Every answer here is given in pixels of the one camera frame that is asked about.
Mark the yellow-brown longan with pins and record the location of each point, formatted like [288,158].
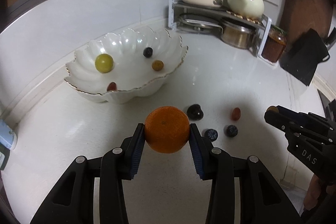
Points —
[271,109]
[157,65]

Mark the orange mandarin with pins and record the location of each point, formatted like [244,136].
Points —
[166,129]

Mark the white counter shelf rack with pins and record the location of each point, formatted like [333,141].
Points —
[173,11]

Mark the green apple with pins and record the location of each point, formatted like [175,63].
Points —
[104,63]

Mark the white scalloped bowl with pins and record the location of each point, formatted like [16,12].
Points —
[131,79]

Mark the glass jar of sauce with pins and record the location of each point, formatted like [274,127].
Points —
[274,47]

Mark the black cleaver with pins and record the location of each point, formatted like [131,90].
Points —
[302,58]

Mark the stainless steel pot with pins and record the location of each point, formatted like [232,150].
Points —
[237,35]

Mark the steel pan lid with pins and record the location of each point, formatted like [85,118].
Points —
[202,22]

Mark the green dish soap bottle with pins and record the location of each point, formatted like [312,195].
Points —
[2,161]

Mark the blueberry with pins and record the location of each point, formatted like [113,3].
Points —
[210,134]
[232,131]

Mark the dark wooden cutting board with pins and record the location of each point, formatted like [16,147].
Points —
[304,3]

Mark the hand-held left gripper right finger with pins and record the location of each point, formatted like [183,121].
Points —
[197,153]

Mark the person's right hand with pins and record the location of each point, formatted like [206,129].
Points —
[315,192]

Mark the white pump soap bottle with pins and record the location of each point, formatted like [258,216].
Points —
[8,134]

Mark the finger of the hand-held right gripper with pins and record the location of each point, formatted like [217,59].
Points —
[291,114]
[278,121]

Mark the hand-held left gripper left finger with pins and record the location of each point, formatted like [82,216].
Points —
[136,150]

